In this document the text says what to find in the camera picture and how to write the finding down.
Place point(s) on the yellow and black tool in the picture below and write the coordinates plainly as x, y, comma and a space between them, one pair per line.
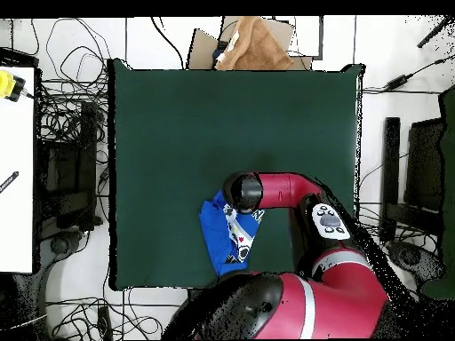
7, 85

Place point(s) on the white table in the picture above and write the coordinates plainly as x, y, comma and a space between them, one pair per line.
16, 160

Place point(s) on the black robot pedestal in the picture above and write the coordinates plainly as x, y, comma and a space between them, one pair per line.
193, 295

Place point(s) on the black rod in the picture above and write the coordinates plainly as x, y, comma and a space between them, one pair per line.
435, 32

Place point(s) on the cardboard box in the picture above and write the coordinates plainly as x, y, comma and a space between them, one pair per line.
202, 49

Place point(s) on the dark green table cloth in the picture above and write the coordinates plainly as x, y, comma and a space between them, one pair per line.
160, 106

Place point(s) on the blue shirt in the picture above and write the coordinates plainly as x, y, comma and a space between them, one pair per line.
213, 231

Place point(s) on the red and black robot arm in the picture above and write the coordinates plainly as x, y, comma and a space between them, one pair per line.
337, 302

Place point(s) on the black metal frame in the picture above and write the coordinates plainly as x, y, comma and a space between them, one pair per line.
87, 160

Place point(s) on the brown towel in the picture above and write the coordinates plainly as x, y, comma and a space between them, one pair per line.
256, 49

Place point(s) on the black chair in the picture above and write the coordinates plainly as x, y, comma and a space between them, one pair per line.
424, 163

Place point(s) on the black marker pen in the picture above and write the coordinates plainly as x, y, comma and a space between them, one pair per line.
9, 182

